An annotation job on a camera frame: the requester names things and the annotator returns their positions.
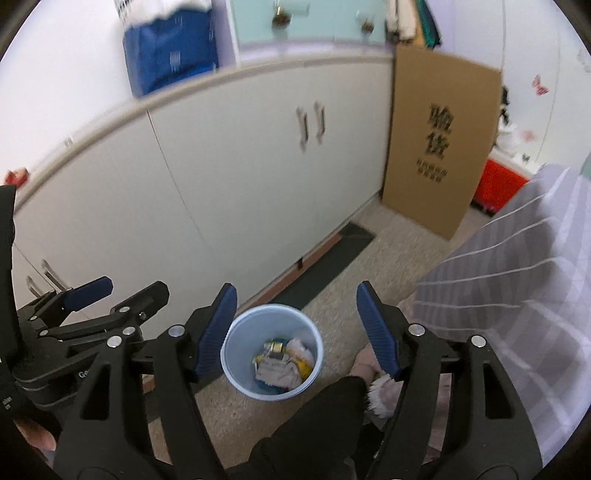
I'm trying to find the dark yellow small box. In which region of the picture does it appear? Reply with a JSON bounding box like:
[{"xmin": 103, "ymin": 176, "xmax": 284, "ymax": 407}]
[{"xmin": 262, "ymin": 340, "xmax": 288, "ymax": 364}]

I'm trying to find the cream cloth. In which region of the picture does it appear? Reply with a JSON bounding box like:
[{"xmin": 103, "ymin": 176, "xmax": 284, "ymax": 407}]
[{"xmin": 255, "ymin": 360, "xmax": 302, "ymax": 389}]

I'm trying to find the person's left hand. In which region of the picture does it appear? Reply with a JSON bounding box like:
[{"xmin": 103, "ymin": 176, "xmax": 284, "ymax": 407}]
[{"xmin": 14, "ymin": 415, "xmax": 59, "ymax": 456}]

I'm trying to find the dark floor mat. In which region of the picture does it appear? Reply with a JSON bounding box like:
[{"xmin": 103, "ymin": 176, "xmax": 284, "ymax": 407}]
[{"xmin": 276, "ymin": 222, "xmax": 376, "ymax": 311}]

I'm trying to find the red storage box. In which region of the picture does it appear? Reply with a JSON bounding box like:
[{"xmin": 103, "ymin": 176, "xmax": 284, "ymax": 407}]
[{"xmin": 473, "ymin": 157, "xmax": 530, "ymax": 214}]

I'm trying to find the cream low cabinet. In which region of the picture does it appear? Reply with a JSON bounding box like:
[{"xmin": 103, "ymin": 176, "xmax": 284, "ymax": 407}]
[{"xmin": 9, "ymin": 48, "xmax": 396, "ymax": 326}]

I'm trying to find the green hanging garment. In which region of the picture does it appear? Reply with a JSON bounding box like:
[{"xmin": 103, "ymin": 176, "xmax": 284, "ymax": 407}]
[{"xmin": 416, "ymin": 0, "xmax": 443, "ymax": 48}]

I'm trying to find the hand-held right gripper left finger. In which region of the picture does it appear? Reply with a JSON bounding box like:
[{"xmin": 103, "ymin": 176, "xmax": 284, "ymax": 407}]
[{"xmin": 53, "ymin": 282, "xmax": 238, "ymax": 480}]

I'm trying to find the white paper bag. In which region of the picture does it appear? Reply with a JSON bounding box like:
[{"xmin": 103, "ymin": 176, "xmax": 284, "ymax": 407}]
[{"xmin": 113, "ymin": 0, "xmax": 214, "ymax": 27}]

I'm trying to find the white panel wardrobe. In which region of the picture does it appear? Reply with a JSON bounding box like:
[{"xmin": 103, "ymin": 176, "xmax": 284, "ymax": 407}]
[{"xmin": 501, "ymin": 25, "xmax": 591, "ymax": 168}]

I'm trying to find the blue woven bag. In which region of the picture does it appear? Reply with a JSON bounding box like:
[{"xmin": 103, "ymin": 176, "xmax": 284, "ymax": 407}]
[{"xmin": 122, "ymin": 9, "xmax": 221, "ymax": 99}]

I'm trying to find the orange white snack bag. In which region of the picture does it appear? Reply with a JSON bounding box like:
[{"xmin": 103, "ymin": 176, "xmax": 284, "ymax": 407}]
[{"xmin": 286, "ymin": 338, "xmax": 317, "ymax": 365}]

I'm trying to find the pink fuzzy slipper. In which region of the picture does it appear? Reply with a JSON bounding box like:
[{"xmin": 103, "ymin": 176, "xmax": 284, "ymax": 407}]
[{"xmin": 350, "ymin": 346, "xmax": 403, "ymax": 419}]

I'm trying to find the pale blue waste bin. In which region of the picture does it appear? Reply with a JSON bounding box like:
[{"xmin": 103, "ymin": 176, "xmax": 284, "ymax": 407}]
[{"xmin": 221, "ymin": 304, "xmax": 324, "ymax": 401}]

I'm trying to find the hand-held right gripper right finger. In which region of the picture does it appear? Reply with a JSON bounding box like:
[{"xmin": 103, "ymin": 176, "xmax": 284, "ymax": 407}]
[{"xmin": 356, "ymin": 281, "xmax": 543, "ymax": 480}]

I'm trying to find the grey checked tablecloth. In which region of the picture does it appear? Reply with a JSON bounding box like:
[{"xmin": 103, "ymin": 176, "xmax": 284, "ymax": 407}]
[{"xmin": 406, "ymin": 164, "xmax": 591, "ymax": 468}]

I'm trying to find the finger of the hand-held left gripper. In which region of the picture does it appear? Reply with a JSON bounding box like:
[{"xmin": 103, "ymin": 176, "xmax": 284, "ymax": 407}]
[
  {"xmin": 16, "ymin": 276, "xmax": 115, "ymax": 334},
  {"xmin": 37, "ymin": 281, "xmax": 171, "ymax": 344}
]

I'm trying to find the cream hanging jacket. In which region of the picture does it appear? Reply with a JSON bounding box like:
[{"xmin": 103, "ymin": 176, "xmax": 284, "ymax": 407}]
[{"xmin": 385, "ymin": 0, "xmax": 417, "ymax": 43}]

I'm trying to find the teal drawer unit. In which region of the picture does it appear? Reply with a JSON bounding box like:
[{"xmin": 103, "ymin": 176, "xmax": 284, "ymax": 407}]
[{"xmin": 228, "ymin": 0, "xmax": 389, "ymax": 48}]

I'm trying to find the white plastic bag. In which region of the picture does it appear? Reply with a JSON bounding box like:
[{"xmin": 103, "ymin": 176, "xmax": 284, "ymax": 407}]
[{"xmin": 495, "ymin": 124, "xmax": 523, "ymax": 154}]

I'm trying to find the person's black trouser leg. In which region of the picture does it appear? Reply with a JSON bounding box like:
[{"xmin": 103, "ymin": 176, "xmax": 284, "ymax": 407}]
[{"xmin": 248, "ymin": 375, "xmax": 371, "ymax": 480}]

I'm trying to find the large cardboard box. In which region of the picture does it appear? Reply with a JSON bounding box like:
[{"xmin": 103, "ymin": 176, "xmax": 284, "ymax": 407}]
[{"xmin": 381, "ymin": 46, "xmax": 503, "ymax": 241}]

